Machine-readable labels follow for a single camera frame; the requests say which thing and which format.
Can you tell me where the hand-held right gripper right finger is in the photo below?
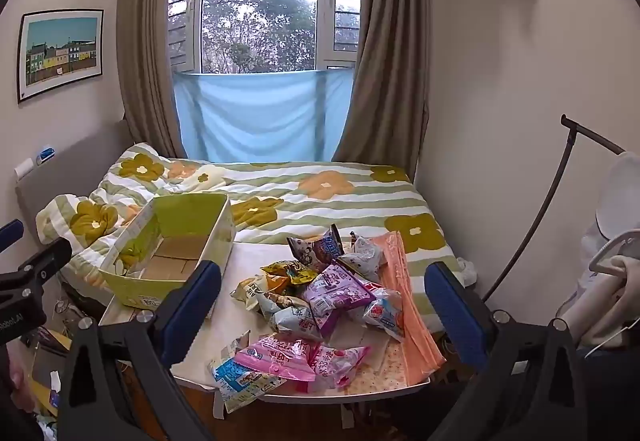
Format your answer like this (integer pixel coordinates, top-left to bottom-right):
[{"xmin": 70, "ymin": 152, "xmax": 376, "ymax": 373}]
[{"xmin": 424, "ymin": 262, "xmax": 590, "ymax": 441}]

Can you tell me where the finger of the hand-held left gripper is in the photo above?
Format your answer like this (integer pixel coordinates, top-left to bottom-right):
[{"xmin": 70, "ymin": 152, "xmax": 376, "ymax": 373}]
[
  {"xmin": 0, "ymin": 220, "xmax": 25, "ymax": 252},
  {"xmin": 0, "ymin": 237, "xmax": 73, "ymax": 295}
]

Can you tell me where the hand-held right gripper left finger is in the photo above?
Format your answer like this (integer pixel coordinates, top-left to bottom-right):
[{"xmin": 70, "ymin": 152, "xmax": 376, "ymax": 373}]
[{"xmin": 57, "ymin": 261, "xmax": 222, "ymax": 441}]

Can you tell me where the green cardboard box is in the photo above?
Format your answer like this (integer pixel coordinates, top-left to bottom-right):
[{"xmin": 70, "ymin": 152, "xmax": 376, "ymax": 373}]
[{"xmin": 98, "ymin": 194, "xmax": 237, "ymax": 321}]

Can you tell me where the pile of snack packets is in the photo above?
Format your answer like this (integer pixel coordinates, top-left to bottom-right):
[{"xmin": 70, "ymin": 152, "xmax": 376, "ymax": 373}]
[{"xmin": 210, "ymin": 223, "xmax": 405, "ymax": 414}]

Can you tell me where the pink strawberry snack packet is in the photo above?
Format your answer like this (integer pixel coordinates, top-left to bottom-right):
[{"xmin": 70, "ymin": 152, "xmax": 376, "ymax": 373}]
[{"xmin": 307, "ymin": 345, "xmax": 372, "ymax": 392}]

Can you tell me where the purple snack packet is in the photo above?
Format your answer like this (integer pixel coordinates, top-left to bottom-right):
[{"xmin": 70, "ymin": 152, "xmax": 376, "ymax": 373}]
[{"xmin": 302, "ymin": 261, "xmax": 378, "ymax": 339}]

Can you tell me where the orange striped cloth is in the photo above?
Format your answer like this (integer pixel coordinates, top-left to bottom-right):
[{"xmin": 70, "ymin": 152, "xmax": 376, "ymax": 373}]
[{"xmin": 372, "ymin": 231, "xmax": 447, "ymax": 384}]

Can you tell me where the crumpled white tissue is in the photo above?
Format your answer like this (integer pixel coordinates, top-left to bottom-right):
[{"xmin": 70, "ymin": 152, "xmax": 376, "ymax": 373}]
[{"xmin": 457, "ymin": 258, "xmax": 479, "ymax": 287}]

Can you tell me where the grey headboard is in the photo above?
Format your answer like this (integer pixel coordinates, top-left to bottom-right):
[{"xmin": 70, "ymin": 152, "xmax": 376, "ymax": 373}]
[{"xmin": 15, "ymin": 120, "xmax": 133, "ymax": 222}]

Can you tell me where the beige dotted cloth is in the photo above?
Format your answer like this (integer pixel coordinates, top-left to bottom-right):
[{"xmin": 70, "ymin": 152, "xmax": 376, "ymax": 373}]
[{"xmin": 320, "ymin": 336, "xmax": 407, "ymax": 396}]

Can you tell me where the green striped floral blanket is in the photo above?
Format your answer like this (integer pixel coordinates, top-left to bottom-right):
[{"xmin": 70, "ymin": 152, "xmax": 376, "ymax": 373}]
[{"xmin": 37, "ymin": 142, "xmax": 461, "ymax": 317}]

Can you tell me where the black curved stand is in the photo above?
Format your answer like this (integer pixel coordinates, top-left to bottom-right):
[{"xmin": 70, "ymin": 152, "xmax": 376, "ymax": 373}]
[{"xmin": 482, "ymin": 114, "xmax": 626, "ymax": 302}]

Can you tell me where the white hanger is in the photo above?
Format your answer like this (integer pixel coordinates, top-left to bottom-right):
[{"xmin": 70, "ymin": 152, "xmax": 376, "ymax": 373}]
[{"xmin": 589, "ymin": 230, "xmax": 640, "ymax": 274}]

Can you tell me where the framed picture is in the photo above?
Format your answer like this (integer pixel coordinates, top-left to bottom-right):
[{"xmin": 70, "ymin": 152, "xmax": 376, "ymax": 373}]
[{"xmin": 17, "ymin": 9, "xmax": 105, "ymax": 104}]

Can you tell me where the light blue cloth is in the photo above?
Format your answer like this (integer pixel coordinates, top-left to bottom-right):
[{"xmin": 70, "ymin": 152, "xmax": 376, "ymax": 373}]
[{"xmin": 172, "ymin": 67, "xmax": 355, "ymax": 164}]

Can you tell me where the white garment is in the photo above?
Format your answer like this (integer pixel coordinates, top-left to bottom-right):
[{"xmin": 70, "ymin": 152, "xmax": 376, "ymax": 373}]
[{"xmin": 575, "ymin": 151, "xmax": 640, "ymax": 347}]

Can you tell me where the brown curtain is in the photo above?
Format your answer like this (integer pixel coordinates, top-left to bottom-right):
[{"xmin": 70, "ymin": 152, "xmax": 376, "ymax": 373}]
[
  {"xmin": 116, "ymin": 0, "xmax": 188, "ymax": 157},
  {"xmin": 332, "ymin": 0, "xmax": 431, "ymax": 177}
]

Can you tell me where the window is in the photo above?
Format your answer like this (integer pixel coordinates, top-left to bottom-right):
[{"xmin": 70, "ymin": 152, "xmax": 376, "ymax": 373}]
[{"xmin": 167, "ymin": 0, "xmax": 363, "ymax": 74}]

